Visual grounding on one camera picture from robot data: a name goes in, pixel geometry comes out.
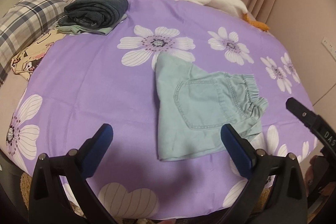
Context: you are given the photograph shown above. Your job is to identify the white power strip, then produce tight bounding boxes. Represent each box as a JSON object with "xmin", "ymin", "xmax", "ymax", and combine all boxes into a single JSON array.
[{"xmin": 321, "ymin": 37, "xmax": 336, "ymax": 60}]

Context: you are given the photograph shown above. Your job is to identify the light blue denim pants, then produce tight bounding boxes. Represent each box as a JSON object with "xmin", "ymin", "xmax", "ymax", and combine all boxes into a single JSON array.
[{"xmin": 155, "ymin": 53, "xmax": 268, "ymax": 161}]

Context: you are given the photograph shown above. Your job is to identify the plaid grey pillow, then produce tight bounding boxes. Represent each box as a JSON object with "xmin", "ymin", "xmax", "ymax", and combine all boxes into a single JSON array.
[{"xmin": 1, "ymin": 0, "xmax": 67, "ymax": 84}]

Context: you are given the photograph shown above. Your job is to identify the folded dark denim jeans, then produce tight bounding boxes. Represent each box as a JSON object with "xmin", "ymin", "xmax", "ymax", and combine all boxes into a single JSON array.
[{"xmin": 59, "ymin": 0, "xmax": 129, "ymax": 30}]

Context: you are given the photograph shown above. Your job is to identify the folded green garment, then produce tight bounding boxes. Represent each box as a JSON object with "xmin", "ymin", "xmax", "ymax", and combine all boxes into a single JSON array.
[{"xmin": 55, "ymin": 14, "xmax": 127, "ymax": 35}]

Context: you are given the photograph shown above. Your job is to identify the cartoon print yellow cloth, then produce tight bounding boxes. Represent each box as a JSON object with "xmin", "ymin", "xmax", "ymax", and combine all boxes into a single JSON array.
[{"xmin": 11, "ymin": 29, "xmax": 66, "ymax": 81}]

